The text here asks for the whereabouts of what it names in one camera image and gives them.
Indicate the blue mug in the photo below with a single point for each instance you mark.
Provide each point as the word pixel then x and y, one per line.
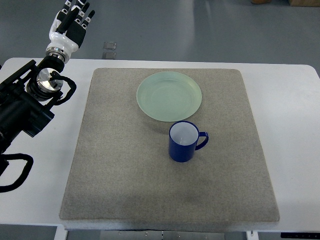
pixel 184 139

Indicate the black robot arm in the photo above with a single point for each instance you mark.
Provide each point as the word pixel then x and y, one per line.
pixel 26 100

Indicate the green plate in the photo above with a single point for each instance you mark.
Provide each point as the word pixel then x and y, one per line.
pixel 169 96

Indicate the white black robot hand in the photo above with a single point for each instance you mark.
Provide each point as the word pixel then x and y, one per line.
pixel 68 29

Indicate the brown shoe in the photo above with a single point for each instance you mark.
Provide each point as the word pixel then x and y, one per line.
pixel 260 2

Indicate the cardboard box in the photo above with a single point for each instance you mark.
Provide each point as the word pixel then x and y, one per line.
pixel 304 3

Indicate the grey felt mat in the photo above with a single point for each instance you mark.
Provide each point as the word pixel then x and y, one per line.
pixel 122 176

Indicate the clear floor marker plate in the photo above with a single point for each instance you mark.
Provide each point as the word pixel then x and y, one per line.
pixel 109 50

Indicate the black control panel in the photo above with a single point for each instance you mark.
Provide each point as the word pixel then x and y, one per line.
pixel 300 235

